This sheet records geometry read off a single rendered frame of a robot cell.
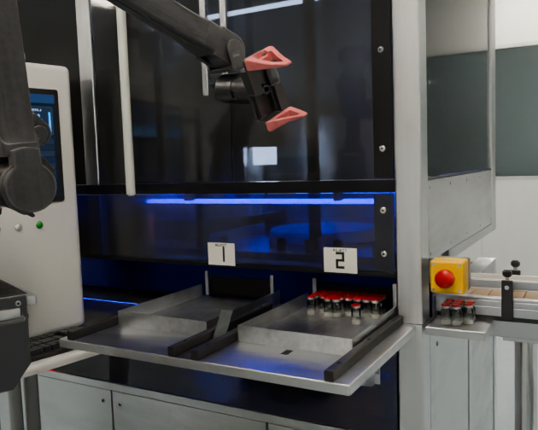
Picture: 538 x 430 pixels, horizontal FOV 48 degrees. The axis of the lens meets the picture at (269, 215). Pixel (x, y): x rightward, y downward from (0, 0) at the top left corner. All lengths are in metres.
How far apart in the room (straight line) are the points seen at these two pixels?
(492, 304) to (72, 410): 1.35
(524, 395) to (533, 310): 0.22
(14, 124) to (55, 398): 1.34
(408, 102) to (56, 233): 1.02
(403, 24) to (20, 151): 0.85
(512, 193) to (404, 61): 4.65
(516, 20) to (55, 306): 5.06
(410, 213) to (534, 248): 4.66
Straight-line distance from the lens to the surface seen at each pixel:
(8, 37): 1.00
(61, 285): 1.82
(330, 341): 1.21
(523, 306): 1.48
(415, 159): 1.37
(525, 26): 6.06
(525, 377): 1.56
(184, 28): 1.14
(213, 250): 1.62
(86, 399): 2.08
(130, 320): 1.49
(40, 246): 1.77
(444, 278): 1.34
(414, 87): 1.38
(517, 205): 5.98
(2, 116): 0.99
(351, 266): 1.44
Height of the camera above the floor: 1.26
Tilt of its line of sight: 5 degrees down
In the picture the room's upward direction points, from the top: 2 degrees counter-clockwise
